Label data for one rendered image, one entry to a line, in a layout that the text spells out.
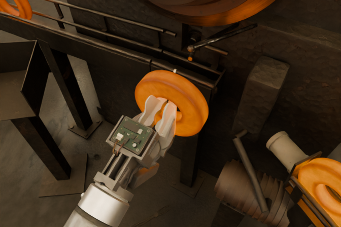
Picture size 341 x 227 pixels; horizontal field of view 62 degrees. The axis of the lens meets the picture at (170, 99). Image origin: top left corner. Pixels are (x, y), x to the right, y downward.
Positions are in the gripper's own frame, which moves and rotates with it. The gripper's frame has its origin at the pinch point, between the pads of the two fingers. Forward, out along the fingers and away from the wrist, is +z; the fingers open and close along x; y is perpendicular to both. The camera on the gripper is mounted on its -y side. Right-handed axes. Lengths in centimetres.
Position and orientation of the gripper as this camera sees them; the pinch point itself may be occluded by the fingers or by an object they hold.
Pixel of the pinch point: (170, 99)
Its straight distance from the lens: 56.1
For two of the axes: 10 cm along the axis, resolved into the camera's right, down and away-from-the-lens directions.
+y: -1.3, -4.3, -8.9
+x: -8.7, -3.8, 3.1
